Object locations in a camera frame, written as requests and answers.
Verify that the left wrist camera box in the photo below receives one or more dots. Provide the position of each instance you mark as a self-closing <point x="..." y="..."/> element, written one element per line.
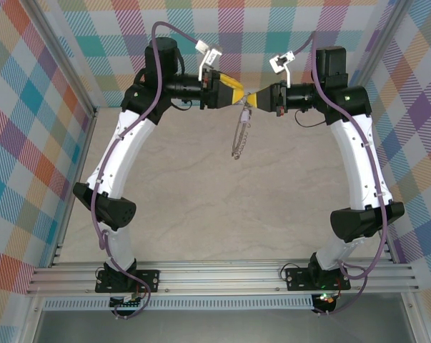
<point x="212" y="55"/>

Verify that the short aluminium frame post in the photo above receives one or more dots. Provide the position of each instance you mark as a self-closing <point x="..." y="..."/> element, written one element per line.
<point x="31" y="321"/>
<point x="411" y="318"/>

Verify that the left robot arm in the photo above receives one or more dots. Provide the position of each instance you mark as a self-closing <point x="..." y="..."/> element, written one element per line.
<point x="118" y="153"/>

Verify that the aluminium side floor rail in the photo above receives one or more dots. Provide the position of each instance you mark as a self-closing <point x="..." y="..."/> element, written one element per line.
<point x="83" y="150"/>
<point x="388" y="250"/>

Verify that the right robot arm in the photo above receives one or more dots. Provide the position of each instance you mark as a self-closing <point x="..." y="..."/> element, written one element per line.
<point x="358" y="160"/>

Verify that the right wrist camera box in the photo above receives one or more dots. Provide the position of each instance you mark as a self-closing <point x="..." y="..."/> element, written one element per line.
<point x="281" y="62"/>

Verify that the grey metal shelf panel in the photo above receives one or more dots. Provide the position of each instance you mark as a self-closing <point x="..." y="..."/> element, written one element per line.
<point x="218" y="328"/>

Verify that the small black controller board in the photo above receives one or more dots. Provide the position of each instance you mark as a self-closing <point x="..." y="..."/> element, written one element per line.
<point x="326" y="302"/>
<point x="126" y="303"/>

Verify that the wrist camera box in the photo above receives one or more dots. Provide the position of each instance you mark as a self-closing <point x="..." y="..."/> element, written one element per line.
<point x="281" y="62"/>
<point x="212" y="55"/>

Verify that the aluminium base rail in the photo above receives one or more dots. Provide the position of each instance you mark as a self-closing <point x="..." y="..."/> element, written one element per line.
<point x="218" y="278"/>

